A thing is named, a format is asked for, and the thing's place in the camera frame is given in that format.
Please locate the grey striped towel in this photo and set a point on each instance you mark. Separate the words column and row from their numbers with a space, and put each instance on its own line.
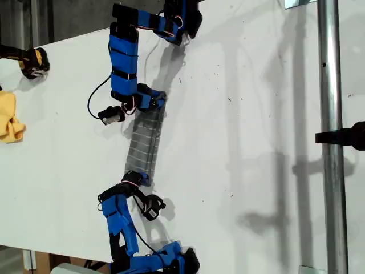
column 145, row 142

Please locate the white plastic container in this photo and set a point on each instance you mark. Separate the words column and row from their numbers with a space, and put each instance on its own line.
column 71, row 269

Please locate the black yellow power drill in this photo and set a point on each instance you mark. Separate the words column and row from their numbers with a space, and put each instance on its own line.
column 34, row 60

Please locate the brown cardboard box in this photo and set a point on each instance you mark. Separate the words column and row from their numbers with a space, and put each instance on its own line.
column 42, row 261

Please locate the white table leg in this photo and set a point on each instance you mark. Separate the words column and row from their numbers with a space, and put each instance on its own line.
column 28, row 258

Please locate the yellow cloth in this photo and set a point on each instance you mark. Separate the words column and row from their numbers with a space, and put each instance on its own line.
column 8, row 114

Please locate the black camera stalk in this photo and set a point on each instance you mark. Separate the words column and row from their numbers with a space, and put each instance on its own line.
column 140, row 201

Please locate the black camera box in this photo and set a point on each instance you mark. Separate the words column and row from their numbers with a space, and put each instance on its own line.
column 109, row 115
column 152, row 208

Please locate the steel post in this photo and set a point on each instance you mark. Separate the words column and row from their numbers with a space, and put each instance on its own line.
column 330, row 85

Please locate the black post clamp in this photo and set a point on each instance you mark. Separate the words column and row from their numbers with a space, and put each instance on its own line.
column 342, row 137

